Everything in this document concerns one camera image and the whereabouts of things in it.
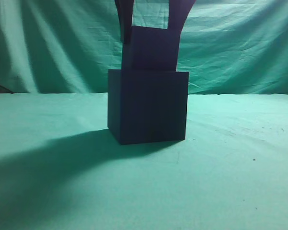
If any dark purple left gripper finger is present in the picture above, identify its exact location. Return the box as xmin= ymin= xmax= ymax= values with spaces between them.
xmin=167 ymin=0 xmax=196 ymax=72

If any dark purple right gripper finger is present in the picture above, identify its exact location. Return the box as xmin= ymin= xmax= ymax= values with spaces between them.
xmin=115 ymin=0 xmax=134 ymax=44

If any dark blue cube block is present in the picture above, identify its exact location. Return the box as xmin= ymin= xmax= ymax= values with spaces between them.
xmin=121 ymin=26 xmax=181 ymax=71

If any dark blue groove box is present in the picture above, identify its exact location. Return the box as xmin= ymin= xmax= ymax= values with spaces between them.
xmin=108 ymin=69 xmax=189 ymax=145

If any green backdrop cloth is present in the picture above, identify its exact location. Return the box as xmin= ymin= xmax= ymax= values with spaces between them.
xmin=0 ymin=0 xmax=288 ymax=94

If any green table cloth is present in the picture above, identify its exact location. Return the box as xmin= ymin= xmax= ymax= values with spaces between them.
xmin=0 ymin=93 xmax=288 ymax=230

